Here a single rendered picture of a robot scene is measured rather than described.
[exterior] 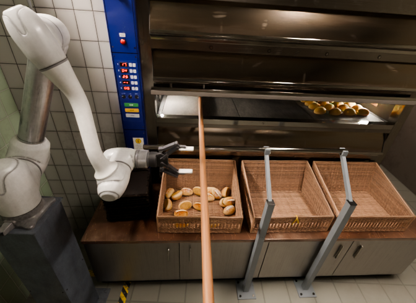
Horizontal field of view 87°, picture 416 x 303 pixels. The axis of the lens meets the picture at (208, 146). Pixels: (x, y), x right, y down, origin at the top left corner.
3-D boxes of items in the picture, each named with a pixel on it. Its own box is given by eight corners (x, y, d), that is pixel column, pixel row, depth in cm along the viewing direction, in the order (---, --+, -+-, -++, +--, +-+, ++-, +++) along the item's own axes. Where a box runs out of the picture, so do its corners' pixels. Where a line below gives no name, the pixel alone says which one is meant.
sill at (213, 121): (157, 119, 162) (156, 114, 160) (385, 126, 177) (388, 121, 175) (156, 122, 157) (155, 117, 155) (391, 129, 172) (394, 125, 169)
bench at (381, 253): (119, 228, 214) (109, 182, 183) (355, 227, 233) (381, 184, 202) (98, 291, 166) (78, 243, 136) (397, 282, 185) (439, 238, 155)
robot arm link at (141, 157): (140, 160, 114) (151, 161, 114) (135, 171, 106) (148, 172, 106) (138, 145, 109) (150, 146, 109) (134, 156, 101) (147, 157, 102)
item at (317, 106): (288, 91, 229) (289, 86, 226) (332, 93, 233) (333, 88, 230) (315, 114, 177) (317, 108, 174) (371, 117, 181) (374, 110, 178)
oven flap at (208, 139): (158, 149, 168) (158, 123, 164) (378, 153, 182) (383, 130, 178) (157, 150, 164) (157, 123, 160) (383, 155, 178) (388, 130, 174)
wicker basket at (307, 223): (236, 185, 190) (240, 158, 175) (298, 185, 195) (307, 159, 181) (249, 234, 148) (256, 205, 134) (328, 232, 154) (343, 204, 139)
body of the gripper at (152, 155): (149, 147, 109) (168, 148, 110) (150, 162, 113) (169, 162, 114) (147, 156, 102) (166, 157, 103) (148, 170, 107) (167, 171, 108)
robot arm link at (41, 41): (67, 59, 75) (74, 52, 86) (24, -3, 64) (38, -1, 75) (30, 74, 74) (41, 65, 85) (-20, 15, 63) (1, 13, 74)
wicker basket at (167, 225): (165, 184, 186) (164, 157, 171) (231, 185, 189) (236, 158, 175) (156, 233, 144) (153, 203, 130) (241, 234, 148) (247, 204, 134)
